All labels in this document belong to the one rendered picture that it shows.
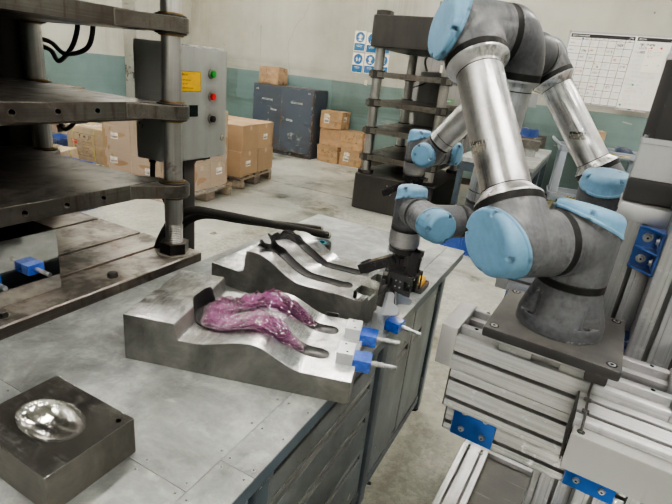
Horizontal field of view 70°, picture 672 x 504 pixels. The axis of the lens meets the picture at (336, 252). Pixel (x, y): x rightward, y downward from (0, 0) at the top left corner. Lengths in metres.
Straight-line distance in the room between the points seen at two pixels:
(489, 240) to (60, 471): 0.72
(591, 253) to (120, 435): 0.82
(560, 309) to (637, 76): 6.72
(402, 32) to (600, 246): 4.52
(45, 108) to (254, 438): 0.97
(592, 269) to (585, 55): 6.72
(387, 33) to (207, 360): 4.58
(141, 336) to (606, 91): 6.98
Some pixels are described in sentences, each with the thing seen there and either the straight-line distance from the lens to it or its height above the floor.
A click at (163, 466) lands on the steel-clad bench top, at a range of 0.91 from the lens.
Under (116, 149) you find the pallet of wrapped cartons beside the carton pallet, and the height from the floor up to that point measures 0.42.
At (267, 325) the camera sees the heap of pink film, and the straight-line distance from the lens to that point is 1.05.
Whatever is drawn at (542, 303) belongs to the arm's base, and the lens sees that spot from 0.93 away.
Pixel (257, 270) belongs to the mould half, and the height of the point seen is 0.88.
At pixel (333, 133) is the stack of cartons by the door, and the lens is 8.12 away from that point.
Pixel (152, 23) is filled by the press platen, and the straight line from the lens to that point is 1.60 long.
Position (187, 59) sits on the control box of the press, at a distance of 1.84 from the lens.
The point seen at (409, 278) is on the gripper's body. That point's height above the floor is 0.98.
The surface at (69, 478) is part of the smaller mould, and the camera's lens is 0.87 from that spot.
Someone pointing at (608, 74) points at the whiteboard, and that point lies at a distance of 7.54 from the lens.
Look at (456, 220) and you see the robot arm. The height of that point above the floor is 1.16.
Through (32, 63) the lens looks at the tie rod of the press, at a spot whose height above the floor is 1.35.
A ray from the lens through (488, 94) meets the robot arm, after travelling 0.91.
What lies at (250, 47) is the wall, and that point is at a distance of 9.49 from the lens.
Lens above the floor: 1.44
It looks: 20 degrees down
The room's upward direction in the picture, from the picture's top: 6 degrees clockwise
